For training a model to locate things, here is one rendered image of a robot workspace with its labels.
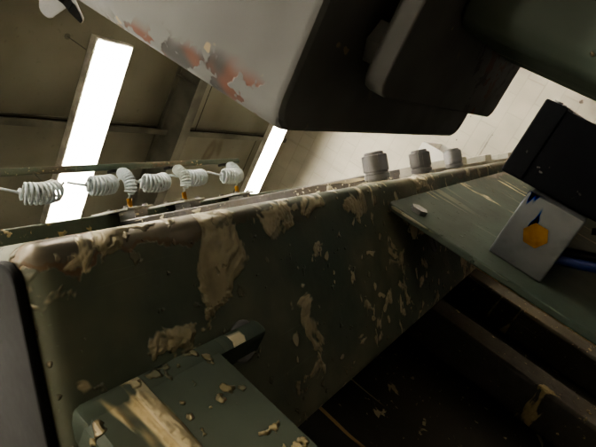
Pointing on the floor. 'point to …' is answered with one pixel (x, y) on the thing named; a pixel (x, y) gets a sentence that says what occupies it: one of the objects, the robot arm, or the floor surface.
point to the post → (541, 37)
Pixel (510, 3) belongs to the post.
